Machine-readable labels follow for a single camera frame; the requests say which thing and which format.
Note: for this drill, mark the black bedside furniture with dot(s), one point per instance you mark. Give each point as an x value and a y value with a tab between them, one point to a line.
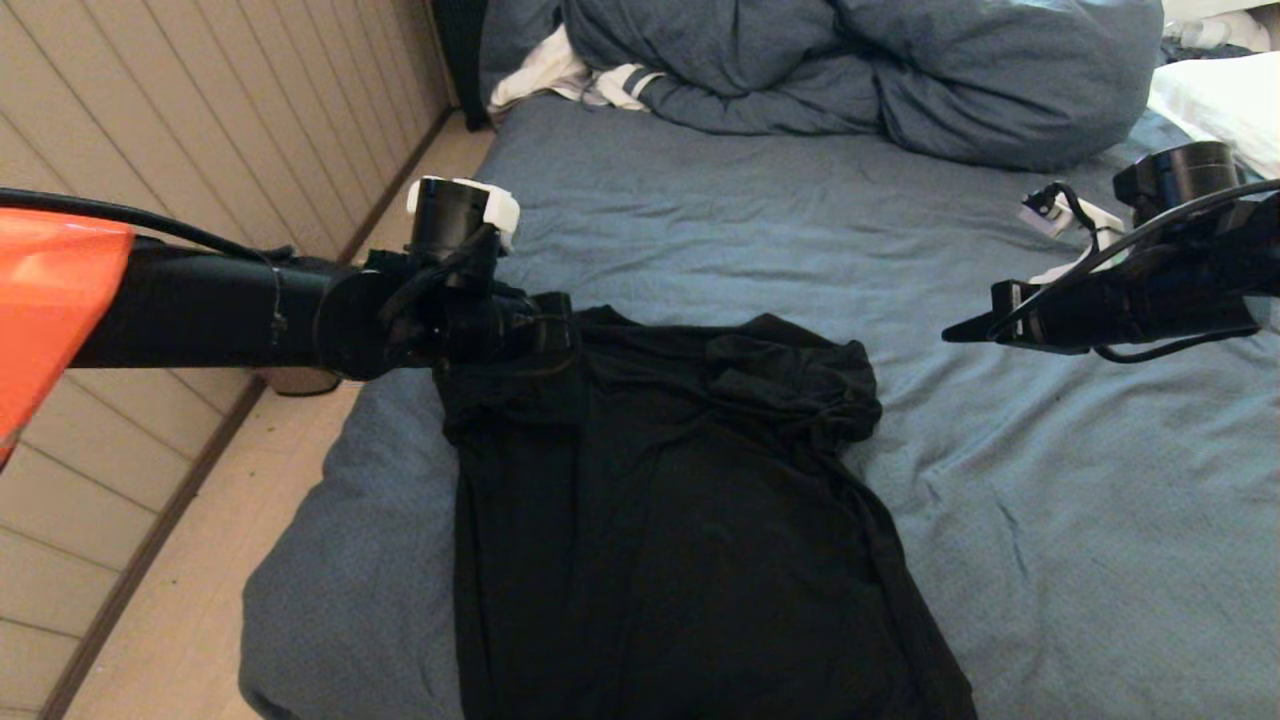
462	60

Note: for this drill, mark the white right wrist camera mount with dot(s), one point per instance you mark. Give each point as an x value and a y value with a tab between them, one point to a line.
1070	215

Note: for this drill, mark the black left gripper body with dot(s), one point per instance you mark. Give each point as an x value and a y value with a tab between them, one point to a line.
500	325

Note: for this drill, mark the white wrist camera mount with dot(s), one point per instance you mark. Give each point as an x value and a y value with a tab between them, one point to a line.
1070	215
500	205

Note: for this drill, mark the blue bed sheet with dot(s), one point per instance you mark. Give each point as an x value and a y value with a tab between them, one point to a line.
750	200

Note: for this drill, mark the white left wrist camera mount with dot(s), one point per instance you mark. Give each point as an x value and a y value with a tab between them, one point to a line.
500	205

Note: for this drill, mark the black moon print T-shirt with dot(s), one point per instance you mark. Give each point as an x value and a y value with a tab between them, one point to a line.
680	500

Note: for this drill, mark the white crumpled bedding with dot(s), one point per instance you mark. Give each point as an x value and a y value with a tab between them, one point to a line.
1220	25

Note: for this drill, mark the brown trash bin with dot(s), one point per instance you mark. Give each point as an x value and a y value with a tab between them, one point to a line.
300	380

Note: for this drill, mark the white garment with blue stripes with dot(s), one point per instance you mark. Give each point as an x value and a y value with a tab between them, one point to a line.
545	75

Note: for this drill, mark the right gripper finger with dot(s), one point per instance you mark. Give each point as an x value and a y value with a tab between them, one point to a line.
970	330

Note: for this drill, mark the crumpled blue duvet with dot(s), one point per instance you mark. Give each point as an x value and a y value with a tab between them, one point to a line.
900	70

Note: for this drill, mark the white pillow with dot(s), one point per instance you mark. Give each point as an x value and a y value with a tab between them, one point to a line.
1225	105

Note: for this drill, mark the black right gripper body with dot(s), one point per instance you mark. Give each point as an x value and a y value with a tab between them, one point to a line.
1120	305

